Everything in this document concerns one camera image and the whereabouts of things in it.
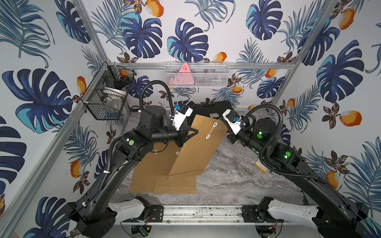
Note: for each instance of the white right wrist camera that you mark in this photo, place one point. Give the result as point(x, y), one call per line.
point(232, 120)

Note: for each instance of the black wire basket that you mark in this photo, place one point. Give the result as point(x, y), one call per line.
point(108, 92)

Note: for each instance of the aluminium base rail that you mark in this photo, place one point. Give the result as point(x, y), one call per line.
point(208, 214)

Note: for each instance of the brown kraft file bag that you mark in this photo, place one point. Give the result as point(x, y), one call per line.
point(153, 170)

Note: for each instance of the pink triangular item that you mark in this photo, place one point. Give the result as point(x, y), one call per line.
point(180, 75)

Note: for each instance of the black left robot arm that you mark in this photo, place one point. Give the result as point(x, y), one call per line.
point(93, 213)

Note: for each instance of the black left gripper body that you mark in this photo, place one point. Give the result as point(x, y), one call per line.
point(182, 138)

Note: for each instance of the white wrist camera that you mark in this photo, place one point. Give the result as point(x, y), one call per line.
point(232, 120)
point(182, 111)

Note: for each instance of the black plastic tool case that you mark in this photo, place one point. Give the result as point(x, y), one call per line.
point(213, 110)

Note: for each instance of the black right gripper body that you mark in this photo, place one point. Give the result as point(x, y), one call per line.
point(244, 138)

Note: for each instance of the brown file bag stack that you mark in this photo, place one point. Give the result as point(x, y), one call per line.
point(197, 152)

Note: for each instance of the clear wall shelf basket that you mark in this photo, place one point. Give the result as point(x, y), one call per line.
point(206, 74)

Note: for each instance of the white work glove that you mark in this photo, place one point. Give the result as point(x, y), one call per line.
point(260, 166)

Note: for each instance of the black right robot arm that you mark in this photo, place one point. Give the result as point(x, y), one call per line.
point(333, 215)

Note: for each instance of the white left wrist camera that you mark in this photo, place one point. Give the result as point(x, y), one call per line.
point(182, 111)

